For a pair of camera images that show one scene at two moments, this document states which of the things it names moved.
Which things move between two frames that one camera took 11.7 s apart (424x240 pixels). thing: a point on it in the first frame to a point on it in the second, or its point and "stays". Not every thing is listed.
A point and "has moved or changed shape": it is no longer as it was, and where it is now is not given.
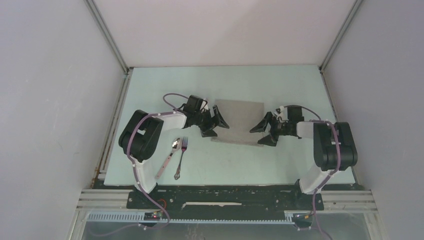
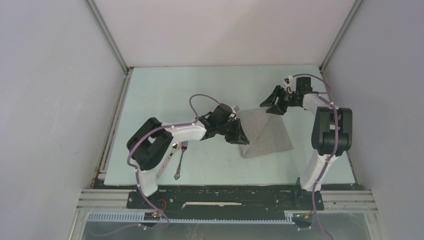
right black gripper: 271,140 to 277,109
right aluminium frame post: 356,4 stays
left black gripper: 206,130 to 238,136
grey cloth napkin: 241,117 has moved or changed shape
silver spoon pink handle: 176,145 stays
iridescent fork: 184,145 stays
